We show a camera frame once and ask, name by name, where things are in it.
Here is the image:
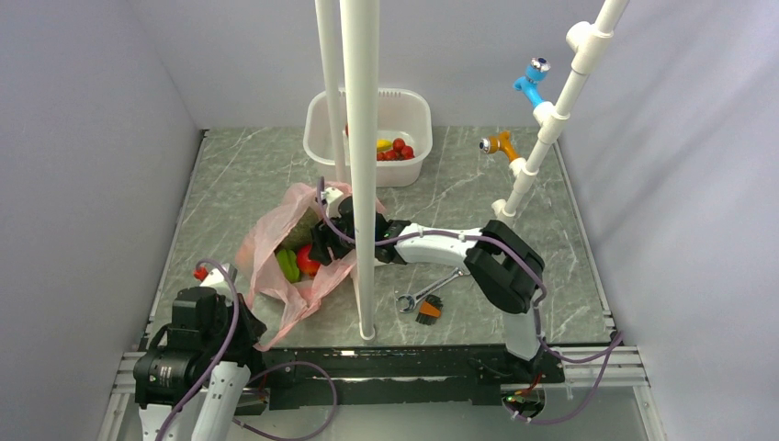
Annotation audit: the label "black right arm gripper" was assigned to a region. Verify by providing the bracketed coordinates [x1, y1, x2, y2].
[308, 209, 371, 266]

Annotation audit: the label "pink plastic bag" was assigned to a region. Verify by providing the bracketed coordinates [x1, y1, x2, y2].
[235, 183, 358, 352]

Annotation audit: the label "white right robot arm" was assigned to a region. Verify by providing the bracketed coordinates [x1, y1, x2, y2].
[374, 212, 545, 381]

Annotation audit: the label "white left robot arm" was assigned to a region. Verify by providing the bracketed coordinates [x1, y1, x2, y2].
[133, 286, 266, 440]

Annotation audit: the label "green fake melon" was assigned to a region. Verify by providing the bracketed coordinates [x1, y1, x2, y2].
[278, 208, 321, 252]

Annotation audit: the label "green fake starfruit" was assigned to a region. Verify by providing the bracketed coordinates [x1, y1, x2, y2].
[275, 248, 300, 283]

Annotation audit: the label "yellow fake banana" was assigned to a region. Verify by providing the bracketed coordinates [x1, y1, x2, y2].
[376, 139, 393, 153]

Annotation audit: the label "red fake cherry tomatoes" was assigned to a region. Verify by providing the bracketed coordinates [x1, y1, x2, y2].
[376, 138, 415, 162]

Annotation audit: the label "black orange hex key set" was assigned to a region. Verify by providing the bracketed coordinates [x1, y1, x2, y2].
[415, 295, 443, 326]

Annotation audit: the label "silver combination wrench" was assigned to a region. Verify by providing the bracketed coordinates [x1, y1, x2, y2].
[396, 268, 467, 313]

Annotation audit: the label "white plastic basin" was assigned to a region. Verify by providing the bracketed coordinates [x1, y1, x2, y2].
[302, 88, 433, 187]

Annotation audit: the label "orange toy faucet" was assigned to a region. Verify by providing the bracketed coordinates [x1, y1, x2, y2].
[479, 130, 520, 162]

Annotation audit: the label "blue toy faucet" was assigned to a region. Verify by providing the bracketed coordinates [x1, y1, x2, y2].
[514, 57, 550, 108]

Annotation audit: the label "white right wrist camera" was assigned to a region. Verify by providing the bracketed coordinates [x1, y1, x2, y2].
[321, 187, 346, 210]

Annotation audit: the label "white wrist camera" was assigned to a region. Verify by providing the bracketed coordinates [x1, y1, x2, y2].
[193, 264, 238, 297]
[321, 187, 346, 210]

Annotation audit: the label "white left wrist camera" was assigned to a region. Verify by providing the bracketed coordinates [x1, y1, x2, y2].
[193, 264, 238, 297]

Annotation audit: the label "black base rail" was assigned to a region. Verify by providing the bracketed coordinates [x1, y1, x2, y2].
[241, 344, 565, 414]

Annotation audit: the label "white pvc pipe frame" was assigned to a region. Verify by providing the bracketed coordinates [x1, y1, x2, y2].
[316, 1, 627, 341]

